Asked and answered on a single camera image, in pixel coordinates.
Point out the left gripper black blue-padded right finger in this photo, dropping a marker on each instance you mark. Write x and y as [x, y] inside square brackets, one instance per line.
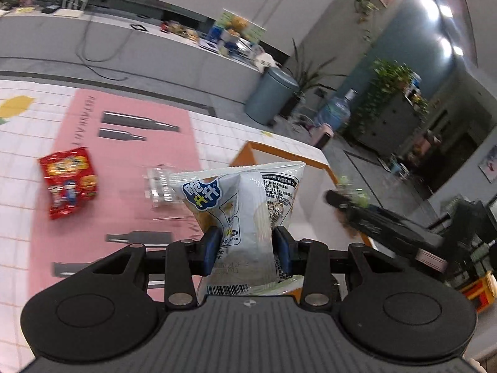
[316, 263]

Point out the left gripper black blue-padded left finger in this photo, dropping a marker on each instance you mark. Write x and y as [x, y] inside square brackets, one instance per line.
[179, 262]

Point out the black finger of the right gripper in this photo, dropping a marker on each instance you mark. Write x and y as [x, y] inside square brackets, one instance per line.
[376, 222]

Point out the white chips snack bag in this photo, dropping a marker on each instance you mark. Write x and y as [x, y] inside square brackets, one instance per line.
[247, 203]

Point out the red cartoon noodle snack bag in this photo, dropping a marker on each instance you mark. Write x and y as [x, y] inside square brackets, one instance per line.
[70, 179]

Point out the green snack packet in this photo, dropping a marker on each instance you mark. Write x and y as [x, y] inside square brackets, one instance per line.
[347, 188]

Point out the orange rimmed white storage box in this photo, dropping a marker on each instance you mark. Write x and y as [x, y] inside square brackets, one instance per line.
[311, 216]

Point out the clear wrapped candy packet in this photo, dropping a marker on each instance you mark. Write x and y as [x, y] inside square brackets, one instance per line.
[158, 186]

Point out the dark grey drawer cabinet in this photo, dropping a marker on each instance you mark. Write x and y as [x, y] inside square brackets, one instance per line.
[392, 127]

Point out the pink small heater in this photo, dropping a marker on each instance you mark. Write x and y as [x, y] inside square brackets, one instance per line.
[321, 135]

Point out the blue water jug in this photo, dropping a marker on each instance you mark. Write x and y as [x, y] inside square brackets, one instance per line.
[336, 112]

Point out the trailing green ivy plant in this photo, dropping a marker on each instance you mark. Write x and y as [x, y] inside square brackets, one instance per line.
[390, 79]

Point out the tall leafy potted plant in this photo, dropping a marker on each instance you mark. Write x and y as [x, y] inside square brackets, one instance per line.
[308, 76]

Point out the grey round trash bin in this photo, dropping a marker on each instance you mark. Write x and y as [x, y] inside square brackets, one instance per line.
[274, 89]

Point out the brown teddy bear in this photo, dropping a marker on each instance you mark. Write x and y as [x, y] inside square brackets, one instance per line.
[236, 25]

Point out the white wifi router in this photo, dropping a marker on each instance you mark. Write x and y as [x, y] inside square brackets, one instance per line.
[71, 8]

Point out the small wall art canvas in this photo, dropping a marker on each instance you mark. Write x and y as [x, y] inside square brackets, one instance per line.
[488, 166]

